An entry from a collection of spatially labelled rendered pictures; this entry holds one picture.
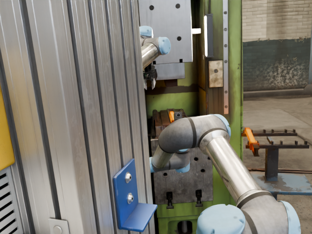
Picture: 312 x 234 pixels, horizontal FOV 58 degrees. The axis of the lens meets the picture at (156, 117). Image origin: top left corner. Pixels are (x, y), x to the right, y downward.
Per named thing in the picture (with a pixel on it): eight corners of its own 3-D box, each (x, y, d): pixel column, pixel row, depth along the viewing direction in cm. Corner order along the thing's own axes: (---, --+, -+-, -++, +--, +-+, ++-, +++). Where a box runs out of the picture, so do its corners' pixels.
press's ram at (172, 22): (206, 61, 170) (205, -11, 161) (142, 65, 170) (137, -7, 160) (196, 58, 211) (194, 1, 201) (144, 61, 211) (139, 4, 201)
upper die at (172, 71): (185, 78, 172) (184, 62, 170) (152, 80, 172) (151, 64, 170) (178, 72, 213) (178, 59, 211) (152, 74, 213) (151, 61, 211)
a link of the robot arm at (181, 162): (166, 169, 146) (165, 149, 144) (187, 166, 149) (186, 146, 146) (171, 175, 139) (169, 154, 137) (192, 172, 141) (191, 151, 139)
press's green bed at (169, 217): (214, 261, 197) (212, 200, 186) (160, 265, 196) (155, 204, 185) (200, 215, 250) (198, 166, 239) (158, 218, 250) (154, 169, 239)
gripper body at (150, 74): (141, 82, 149) (139, 62, 141) (141, 74, 155) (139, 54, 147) (156, 81, 149) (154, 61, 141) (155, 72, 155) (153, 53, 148)
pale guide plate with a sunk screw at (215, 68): (223, 86, 186) (222, 60, 182) (209, 87, 186) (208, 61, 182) (222, 86, 188) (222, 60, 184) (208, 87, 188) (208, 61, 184)
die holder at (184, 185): (213, 200, 185) (212, 135, 175) (155, 204, 185) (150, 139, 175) (198, 166, 240) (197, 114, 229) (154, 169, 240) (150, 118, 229)
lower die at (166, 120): (187, 134, 180) (186, 121, 179) (156, 136, 180) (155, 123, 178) (180, 118, 221) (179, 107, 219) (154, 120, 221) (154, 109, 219)
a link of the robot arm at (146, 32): (132, 30, 133) (141, 23, 139) (134, 51, 141) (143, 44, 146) (146, 33, 130) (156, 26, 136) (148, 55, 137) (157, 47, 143)
